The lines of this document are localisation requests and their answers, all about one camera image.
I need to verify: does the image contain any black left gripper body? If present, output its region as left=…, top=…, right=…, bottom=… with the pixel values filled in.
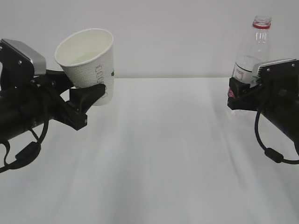
left=0, top=44, right=87, bottom=131

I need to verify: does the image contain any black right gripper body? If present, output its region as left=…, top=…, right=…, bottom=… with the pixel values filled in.
left=253, top=60, right=299, bottom=144

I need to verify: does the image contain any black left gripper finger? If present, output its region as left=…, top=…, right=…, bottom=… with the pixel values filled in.
left=45, top=70, right=74, bottom=93
left=69, top=84, right=106, bottom=113

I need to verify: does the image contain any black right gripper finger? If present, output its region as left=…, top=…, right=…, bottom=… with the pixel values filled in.
left=228, top=92, right=264, bottom=111
left=228, top=77, right=253, bottom=99

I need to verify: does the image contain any white paper cup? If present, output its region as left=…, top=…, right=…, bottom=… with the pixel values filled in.
left=54, top=28, right=115, bottom=106

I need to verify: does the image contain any Nongfu Spring water bottle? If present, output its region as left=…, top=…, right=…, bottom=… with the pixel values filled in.
left=232, top=15, right=272, bottom=87

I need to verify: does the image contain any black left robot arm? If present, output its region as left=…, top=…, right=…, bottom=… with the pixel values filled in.
left=0, top=39, right=105, bottom=140

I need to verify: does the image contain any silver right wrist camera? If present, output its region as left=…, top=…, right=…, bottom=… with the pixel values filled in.
left=252, top=58, right=297, bottom=79

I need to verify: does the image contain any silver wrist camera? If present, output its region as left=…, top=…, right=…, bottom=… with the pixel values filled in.
left=0, top=39, right=46, bottom=76
left=252, top=58, right=297, bottom=79

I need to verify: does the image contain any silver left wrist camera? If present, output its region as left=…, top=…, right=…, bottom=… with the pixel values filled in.
left=0, top=39, right=46, bottom=76

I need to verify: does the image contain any black left camera cable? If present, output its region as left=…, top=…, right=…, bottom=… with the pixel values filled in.
left=0, top=119, right=50, bottom=173

